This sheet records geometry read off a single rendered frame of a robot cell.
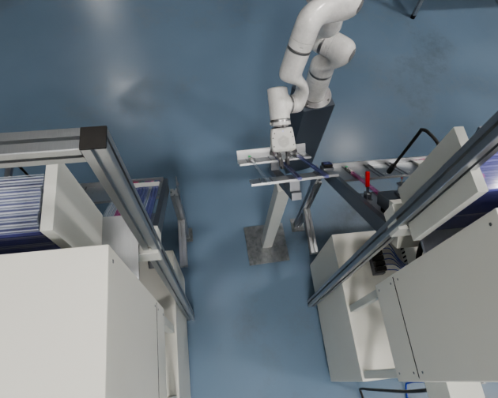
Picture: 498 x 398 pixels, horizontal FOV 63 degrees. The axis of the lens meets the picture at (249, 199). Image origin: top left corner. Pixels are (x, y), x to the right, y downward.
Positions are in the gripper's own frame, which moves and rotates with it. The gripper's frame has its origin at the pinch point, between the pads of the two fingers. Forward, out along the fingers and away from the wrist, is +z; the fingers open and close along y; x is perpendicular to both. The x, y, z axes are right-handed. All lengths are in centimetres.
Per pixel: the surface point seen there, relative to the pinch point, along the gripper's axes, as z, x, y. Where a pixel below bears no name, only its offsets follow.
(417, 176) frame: 3, -68, 21
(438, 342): 47, -74, 21
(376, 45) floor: -78, 158, 118
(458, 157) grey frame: -2, -90, 18
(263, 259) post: 61, 72, -4
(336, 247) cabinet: 43, 12, 23
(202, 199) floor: 23, 97, -36
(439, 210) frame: 11, -78, 20
